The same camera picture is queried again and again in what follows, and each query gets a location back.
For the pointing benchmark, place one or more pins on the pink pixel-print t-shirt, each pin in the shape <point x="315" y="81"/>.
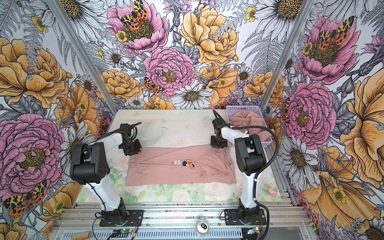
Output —
<point x="171" y="166"/>

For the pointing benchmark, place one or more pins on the pink garments in basket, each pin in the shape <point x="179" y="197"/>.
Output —
<point x="250" y="118"/>

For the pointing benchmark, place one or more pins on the small green circuit board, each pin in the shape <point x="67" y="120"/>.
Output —
<point x="125" y="233"/>

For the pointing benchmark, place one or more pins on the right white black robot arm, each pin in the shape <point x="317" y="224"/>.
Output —
<point x="250" y="160"/>

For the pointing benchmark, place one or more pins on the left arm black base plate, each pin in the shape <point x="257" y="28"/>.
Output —
<point x="116" y="218"/>

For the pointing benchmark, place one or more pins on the wooden cork block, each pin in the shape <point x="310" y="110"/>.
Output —
<point x="82" y="236"/>

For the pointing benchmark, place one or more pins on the aluminium corner post right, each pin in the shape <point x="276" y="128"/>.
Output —
<point x="291" y="40"/>

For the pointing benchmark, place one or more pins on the lilac perforated plastic basket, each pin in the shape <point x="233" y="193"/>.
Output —
<point x="233" y="109"/>

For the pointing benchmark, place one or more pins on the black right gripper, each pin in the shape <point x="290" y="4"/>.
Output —
<point x="213" y="142"/>

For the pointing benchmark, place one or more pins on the aluminium corner post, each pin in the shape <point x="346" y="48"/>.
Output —
<point x="63" y="19"/>
<point x="291" y="40"/>

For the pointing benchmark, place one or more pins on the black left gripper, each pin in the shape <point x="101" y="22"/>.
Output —
<point x="136" y="150"/>

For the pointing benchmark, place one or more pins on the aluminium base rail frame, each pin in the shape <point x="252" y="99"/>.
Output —
<point x="177" y="221"/>

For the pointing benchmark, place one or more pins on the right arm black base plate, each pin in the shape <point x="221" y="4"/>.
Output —
<point x="240" y="217"/>

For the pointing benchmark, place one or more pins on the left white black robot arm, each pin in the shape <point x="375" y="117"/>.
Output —
<point x="89" y="167"/>

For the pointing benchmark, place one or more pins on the right small circuit board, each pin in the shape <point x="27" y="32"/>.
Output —
<point x="253" y="231"/>

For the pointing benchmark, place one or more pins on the aluminium corner post left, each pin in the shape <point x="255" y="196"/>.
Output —
<point x="63" y="19"/>

